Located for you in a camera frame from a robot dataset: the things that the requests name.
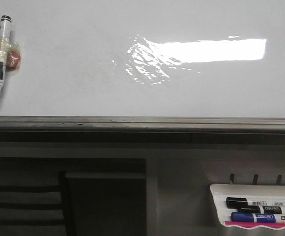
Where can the black and white whiteboard marker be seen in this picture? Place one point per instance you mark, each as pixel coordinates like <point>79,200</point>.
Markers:
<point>10,54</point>

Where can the white whiteboard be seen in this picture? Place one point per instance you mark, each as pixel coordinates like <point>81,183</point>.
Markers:
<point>150,58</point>

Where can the dark chair with slats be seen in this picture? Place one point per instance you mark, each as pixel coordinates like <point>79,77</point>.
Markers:
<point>36,206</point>

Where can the metal hook left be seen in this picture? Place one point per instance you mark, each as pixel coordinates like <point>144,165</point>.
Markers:
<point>231,178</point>

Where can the white plastic marker tray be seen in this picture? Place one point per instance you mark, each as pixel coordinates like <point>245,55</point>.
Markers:
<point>222,214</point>

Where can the black capped marker upper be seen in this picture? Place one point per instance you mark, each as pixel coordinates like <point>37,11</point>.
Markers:
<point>235,202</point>

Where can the black capped marker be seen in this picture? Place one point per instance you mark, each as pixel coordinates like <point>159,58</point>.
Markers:
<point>263,209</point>
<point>235,202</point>

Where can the blue capped marker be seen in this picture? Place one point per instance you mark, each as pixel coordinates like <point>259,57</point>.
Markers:
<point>257,217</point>

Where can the black capped marker middle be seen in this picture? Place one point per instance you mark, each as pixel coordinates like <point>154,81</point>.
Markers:
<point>263,209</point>

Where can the grey aluminium whiteboard tray rail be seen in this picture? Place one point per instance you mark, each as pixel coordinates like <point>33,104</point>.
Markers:
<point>142,124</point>

